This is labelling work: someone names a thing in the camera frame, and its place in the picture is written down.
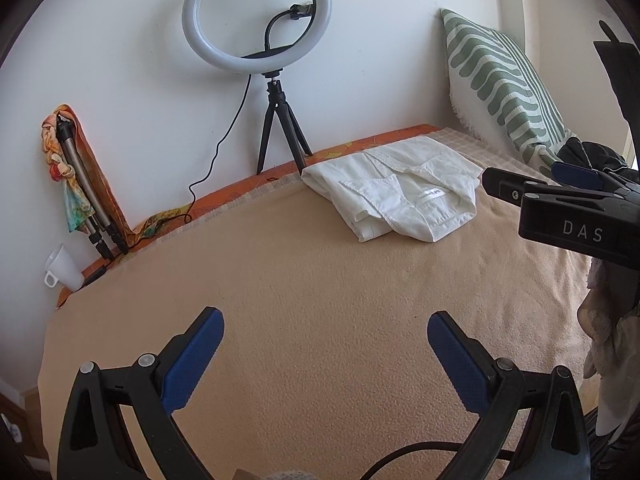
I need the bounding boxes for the person's striped trousers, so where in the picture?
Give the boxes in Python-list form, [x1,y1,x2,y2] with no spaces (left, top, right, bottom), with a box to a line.
[582,405,640,480]

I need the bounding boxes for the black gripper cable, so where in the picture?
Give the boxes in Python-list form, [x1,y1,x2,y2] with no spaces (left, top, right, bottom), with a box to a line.
[360,442,511,480]

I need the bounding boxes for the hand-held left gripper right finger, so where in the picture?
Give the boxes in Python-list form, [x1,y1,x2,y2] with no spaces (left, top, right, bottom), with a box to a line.
[426,310,588,480]

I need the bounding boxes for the beige blanket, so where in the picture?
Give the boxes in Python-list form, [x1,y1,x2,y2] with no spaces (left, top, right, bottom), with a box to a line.
[42,160,598,480]

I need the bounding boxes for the black mini tripod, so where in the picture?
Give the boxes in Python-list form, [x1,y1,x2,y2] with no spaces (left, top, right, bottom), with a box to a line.
[256,71,313,177]

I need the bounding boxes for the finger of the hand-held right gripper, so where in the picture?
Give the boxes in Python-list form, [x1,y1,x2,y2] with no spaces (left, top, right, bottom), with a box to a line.
[551,161,631,195]
[481,166,531,211]

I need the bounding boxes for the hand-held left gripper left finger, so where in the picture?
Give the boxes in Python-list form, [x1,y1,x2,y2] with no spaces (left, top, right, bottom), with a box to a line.
[55,306,225,480]

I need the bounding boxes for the person's right hand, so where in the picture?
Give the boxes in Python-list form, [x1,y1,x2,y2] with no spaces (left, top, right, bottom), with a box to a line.
[577,259,640,433]

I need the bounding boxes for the dark clothes pile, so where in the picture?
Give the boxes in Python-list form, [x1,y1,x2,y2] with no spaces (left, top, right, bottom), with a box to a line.
[550,136,640,181]

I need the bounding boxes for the green and white patterned pillow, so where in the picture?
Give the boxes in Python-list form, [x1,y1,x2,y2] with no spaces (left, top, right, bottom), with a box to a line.
[440,7,576,171]

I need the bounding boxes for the white long-sleeved shirt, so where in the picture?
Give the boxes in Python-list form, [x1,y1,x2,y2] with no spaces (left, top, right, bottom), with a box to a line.
[301,136,482,243]

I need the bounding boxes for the white ring light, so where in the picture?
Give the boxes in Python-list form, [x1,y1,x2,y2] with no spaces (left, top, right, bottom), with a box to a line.
[181,0,332,73]

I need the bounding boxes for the black gooseneck phone holder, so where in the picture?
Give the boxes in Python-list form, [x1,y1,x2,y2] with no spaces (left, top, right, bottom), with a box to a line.
[240,2,317,61]

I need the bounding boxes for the white mug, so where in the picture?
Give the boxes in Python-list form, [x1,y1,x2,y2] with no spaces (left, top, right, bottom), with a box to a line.
[44,243,86,292]

